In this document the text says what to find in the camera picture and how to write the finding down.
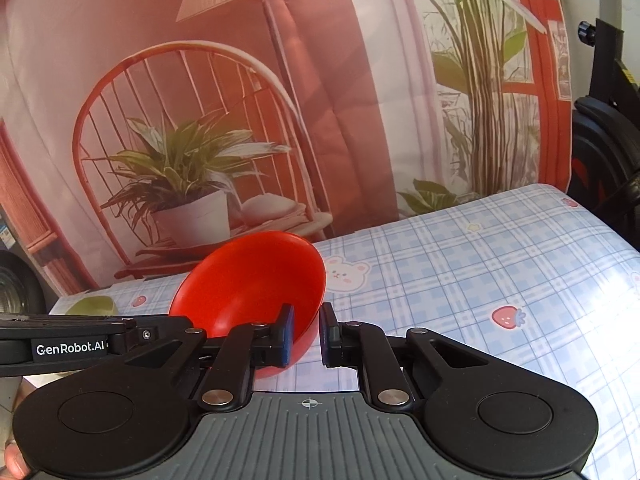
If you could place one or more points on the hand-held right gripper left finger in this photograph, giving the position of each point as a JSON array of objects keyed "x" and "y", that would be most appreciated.
[{"x": 285, "y": 336}]

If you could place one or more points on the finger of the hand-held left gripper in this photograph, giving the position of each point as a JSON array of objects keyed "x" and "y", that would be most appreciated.
[{"x": 160, "y": 327}]

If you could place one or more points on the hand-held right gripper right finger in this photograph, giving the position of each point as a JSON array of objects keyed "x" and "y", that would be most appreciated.
[{"x": 325, "y": 336}]

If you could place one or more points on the red bowl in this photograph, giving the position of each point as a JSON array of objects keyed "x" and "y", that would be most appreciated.
[{"x": 250, "y": 285}]

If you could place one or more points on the person's left hand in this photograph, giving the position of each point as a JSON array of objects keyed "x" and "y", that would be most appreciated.
[{"x": 15, "y": 460}]

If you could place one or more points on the green bowl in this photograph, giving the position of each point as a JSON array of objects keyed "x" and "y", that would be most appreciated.
[{"x": 92, "y": 305}]

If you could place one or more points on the dark round appliance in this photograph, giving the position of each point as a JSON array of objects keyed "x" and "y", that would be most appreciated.
[{"x": 14, "y": 285}]

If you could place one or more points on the plaid printed tablecloth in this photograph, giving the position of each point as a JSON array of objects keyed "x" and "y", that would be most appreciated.
[{"x": 450, "y": 280}]

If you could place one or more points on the black exercise bike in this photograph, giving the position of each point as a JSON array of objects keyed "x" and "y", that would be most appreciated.
[{"x": 602, "y": 130}]

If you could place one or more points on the printed wall tapestry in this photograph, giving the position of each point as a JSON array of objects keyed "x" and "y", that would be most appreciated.
[{"x": 350, "y": 110}]

